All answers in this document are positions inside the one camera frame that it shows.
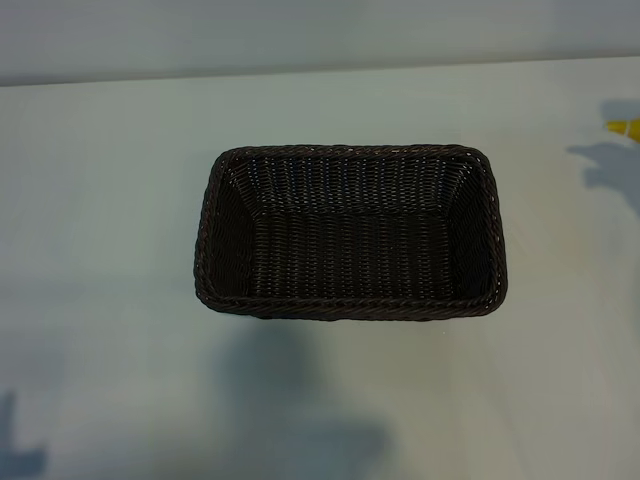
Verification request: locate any dark brown wicker basket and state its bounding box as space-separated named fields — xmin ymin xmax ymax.
xmin=191 ymin=143 xmax=509 ymax=324

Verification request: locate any yellow banana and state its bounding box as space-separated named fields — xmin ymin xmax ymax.
xmin=605 ymin=117 xmax=640 ymax=142

